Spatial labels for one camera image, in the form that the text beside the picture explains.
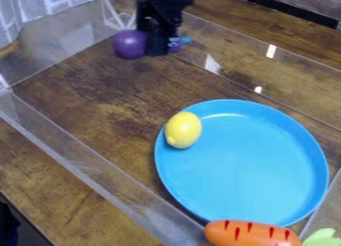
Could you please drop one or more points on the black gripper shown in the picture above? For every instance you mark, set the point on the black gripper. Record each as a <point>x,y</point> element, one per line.
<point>165,13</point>

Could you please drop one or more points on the purple toy eggplant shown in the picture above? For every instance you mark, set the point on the purple toy eggplant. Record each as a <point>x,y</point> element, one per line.
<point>130,44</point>

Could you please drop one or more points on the white patterned curtain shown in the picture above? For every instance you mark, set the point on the white patterned curtain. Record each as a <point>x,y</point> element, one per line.
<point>16,12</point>

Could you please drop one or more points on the yellow toy lemon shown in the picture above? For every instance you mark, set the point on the yellow toy lemon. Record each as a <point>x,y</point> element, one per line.
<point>183,130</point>

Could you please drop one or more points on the black bar in background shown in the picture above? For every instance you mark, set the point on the black bar in background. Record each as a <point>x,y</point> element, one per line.
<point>297,12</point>

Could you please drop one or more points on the blue round plate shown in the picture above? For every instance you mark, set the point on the blue round plate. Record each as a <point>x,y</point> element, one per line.
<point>255,168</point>

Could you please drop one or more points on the orange toy carrot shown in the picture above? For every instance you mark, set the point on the orange toy carrot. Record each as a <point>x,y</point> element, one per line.
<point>245,233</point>

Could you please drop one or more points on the green carrot leaves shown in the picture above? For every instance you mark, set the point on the green carrot leaves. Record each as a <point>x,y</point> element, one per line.
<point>322,237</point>

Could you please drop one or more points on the clear acrylic enclosure wall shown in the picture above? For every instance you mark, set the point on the clear acrylic enclosure wall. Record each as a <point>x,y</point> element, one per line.
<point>82,113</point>

